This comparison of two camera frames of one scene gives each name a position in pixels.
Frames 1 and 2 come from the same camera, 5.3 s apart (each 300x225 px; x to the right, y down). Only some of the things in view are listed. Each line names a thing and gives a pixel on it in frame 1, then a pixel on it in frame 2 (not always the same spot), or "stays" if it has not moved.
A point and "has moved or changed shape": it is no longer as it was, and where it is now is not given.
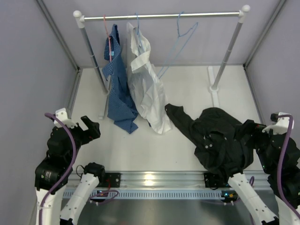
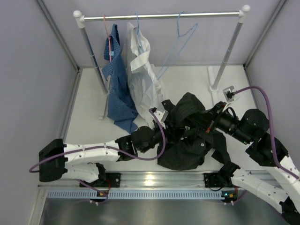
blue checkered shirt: (121, 108) stays
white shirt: (146, 88) stays
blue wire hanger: (138, 31) stays
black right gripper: (255, 129) to (213, 114)
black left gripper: (93, 132) to (164, 130)
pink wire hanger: (108, 37) stays
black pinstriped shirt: (221, 148) has moved or changed shape
